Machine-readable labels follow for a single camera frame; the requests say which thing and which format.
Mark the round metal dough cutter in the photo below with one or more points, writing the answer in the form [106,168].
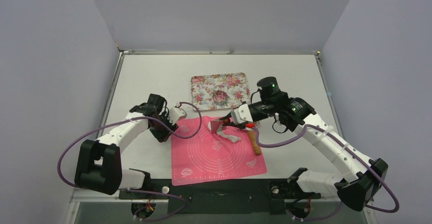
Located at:
[220,98]

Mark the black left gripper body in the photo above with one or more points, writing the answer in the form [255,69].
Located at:
[160,131]

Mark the white dough scrap strip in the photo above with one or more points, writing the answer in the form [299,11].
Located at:
[232,138]

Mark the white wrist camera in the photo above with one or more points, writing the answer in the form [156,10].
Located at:
[175,114]
[241,115]

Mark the wooden rolling pin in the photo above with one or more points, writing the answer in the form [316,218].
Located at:
[252,137]

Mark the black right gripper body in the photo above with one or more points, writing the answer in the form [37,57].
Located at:
[258,111]

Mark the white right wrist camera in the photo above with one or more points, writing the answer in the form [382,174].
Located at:
[241,115]

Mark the floral rectangular tray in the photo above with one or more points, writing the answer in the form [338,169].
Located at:
[236,85]

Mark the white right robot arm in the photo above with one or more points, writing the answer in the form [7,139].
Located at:
[360,178]

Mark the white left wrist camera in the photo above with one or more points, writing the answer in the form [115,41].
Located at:
[175,114]

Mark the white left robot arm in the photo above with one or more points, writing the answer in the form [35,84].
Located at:
[99,167]

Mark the pink silicone baking mat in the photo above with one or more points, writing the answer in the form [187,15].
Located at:
[200,156]

